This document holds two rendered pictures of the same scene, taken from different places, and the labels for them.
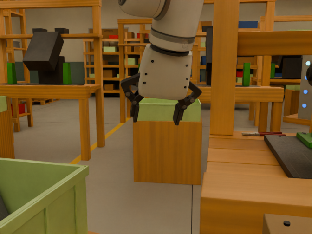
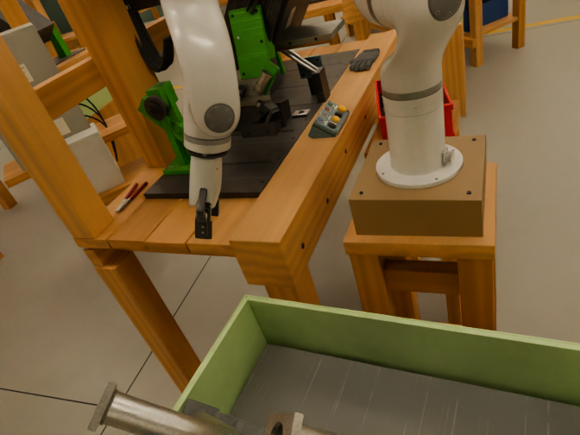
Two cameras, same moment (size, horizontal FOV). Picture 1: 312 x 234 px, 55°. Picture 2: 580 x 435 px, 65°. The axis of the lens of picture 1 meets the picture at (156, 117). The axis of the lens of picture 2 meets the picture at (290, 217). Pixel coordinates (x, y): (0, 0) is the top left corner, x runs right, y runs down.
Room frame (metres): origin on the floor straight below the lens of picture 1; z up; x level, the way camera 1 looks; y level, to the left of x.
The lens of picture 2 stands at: (0.21, 0.66, 1.50)
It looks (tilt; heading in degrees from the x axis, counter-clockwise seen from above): 34 degrees down; 291
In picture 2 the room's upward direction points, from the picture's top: 18 degrees counter-clockwise
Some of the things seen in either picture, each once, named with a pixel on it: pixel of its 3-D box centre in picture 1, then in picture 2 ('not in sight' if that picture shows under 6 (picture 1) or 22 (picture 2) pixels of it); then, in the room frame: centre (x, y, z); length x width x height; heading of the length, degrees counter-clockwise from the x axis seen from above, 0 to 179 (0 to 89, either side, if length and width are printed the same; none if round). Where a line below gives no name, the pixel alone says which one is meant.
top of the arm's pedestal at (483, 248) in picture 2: not in sight; (423, 206); (0.22, -0.25, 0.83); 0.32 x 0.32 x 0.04; 80
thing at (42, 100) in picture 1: (39, 94); not in sight; (9.09, 3.58, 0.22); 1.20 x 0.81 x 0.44; 176
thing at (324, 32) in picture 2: not in sight; (286, 39); (0.62, -0.95, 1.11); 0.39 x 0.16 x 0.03; 169
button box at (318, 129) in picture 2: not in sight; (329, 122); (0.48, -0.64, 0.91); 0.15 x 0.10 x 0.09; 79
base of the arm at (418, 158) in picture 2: not in sight; (415, 129); (0.22, -0.26, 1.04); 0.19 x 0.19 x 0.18
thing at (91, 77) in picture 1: (127, 65); not in sight; (10.50, 0.98, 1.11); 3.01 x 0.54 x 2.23; 83
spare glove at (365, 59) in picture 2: not in sight; (362, 59); (0.39, -1.18, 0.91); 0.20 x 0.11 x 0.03; 76
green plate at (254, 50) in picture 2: not in sight; (255, 40); (0.68, -0.80, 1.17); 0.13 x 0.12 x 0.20; 79
